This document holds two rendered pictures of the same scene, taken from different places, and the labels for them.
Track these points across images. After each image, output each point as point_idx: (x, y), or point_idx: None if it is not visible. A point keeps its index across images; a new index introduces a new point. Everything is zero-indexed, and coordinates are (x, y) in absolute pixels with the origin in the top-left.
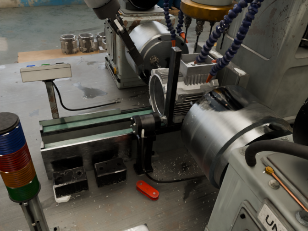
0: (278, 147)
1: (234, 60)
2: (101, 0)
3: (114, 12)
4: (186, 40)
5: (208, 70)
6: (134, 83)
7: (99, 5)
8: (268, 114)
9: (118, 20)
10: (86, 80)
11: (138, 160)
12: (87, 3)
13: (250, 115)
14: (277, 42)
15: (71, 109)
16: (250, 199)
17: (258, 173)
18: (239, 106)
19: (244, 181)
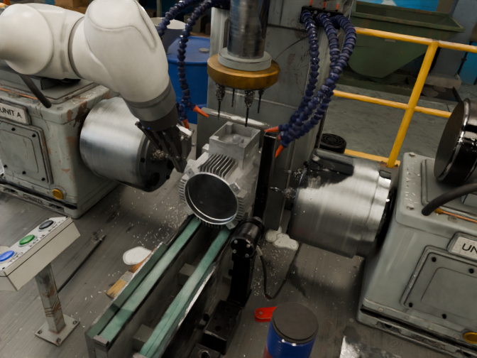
0: (476, 188)
1: (248, 117)
2: (171, 105)
3: (177, 114)
4: (206, 114)
5: (255, 142)
6: (94, 198)
7: (167, 114)
8: (374, 165)
9: (181, 123)
10: (4, 234)
11: (240, 289)
12: (147, 116)
13: (366, 172)
14: (306, 89)
15: (57, 290)
16: (432, 242)
17: (437, 217)
18: (350, 168)
19: (425, 231)
